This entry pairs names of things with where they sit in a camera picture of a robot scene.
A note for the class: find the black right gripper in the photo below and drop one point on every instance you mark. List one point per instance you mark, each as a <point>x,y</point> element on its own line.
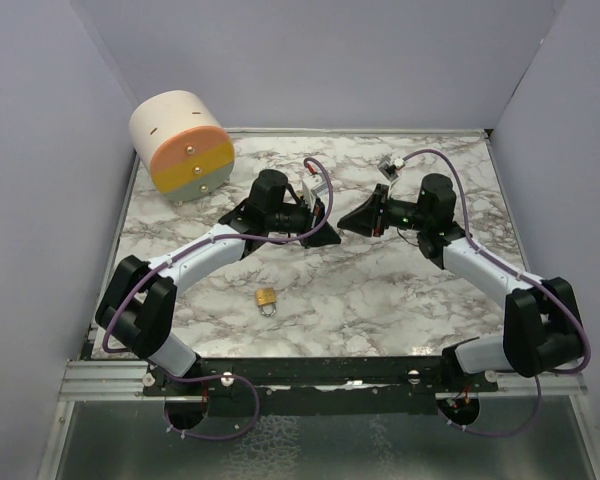
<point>368,219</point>

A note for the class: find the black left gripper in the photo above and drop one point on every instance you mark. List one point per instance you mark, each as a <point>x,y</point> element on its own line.
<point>324,237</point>

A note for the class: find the brass padlock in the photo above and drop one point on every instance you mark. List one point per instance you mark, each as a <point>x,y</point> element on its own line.
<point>266,301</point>

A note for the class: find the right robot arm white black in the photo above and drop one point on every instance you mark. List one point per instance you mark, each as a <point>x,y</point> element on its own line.
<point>542,328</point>

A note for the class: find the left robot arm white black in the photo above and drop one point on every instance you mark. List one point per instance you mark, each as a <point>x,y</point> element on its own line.
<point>137,307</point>

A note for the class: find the cream cylindrical drawer box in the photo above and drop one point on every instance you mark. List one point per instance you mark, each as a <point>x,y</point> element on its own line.
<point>185,150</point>

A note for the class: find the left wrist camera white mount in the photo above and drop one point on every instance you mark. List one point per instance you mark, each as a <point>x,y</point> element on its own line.
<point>314,188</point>

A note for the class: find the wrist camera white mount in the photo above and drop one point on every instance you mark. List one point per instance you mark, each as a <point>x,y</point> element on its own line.
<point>314,188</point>
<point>390,168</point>

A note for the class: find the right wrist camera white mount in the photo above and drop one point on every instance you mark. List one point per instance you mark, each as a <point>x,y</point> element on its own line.
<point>390,168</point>

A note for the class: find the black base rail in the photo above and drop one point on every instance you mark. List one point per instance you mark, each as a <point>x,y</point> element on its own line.
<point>317,386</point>

